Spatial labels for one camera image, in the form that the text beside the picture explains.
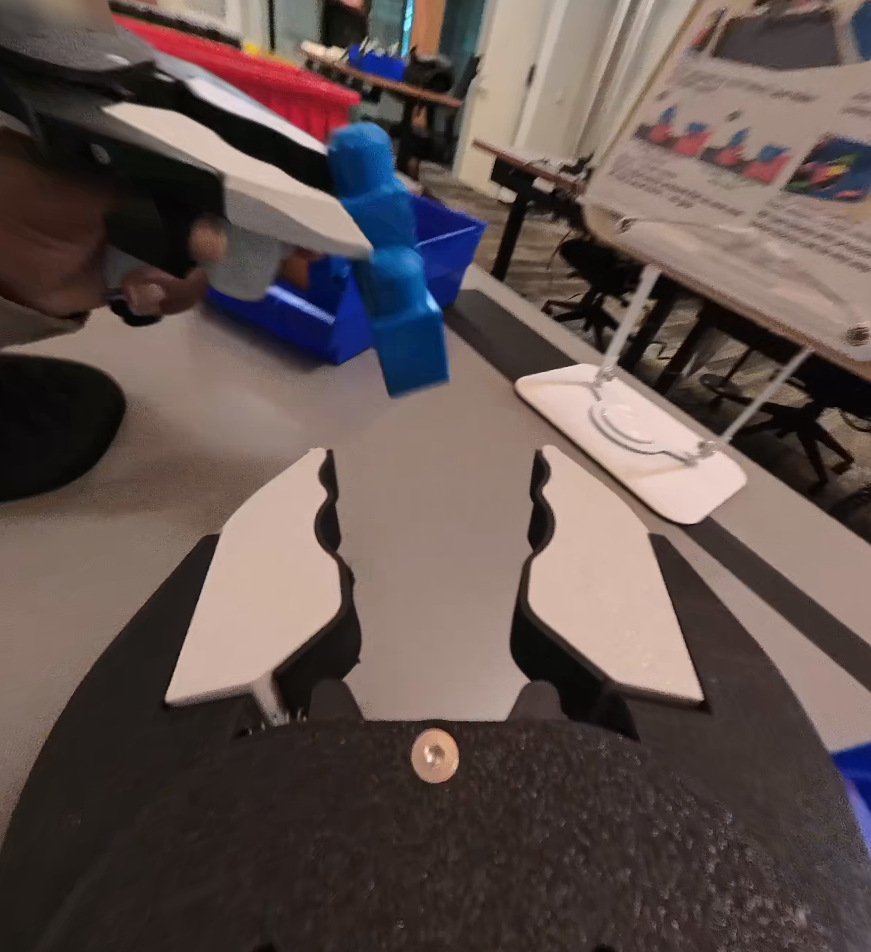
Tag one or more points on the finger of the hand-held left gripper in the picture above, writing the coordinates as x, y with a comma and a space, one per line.
272, 201
242, 111

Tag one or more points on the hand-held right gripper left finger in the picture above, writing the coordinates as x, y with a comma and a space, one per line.
264, 595

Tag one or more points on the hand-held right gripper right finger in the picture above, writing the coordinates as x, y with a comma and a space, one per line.
606, 595

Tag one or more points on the blue two-stud toy block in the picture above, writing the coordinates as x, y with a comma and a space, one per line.
413, 342

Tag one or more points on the person's left hand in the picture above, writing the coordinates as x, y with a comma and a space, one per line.
26, 223

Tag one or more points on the red plastic bin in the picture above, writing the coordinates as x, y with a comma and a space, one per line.
279, 82

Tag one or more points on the wooden-top desk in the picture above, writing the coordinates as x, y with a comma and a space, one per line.
532, 167
420, 93

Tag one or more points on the black bag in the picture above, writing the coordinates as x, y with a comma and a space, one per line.
429, 73

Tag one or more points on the black office chair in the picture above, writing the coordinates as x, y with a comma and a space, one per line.
792, 416

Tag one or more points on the black mesh pad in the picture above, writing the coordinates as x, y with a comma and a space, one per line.
26, 431

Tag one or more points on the black office chair base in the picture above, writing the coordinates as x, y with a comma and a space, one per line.
599, 275

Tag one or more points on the printed instruction sheet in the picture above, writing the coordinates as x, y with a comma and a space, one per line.
740, 149

